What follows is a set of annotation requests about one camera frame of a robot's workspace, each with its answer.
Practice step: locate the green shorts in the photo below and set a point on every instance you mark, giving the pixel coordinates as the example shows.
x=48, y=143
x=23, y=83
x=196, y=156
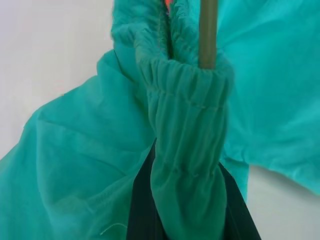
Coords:
x=75, y=150

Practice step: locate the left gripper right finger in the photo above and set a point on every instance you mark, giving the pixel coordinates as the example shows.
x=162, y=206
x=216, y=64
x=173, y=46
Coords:
x=237, y=220

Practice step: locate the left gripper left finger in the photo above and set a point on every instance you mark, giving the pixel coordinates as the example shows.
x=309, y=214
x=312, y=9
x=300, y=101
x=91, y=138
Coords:
x=141, y=212

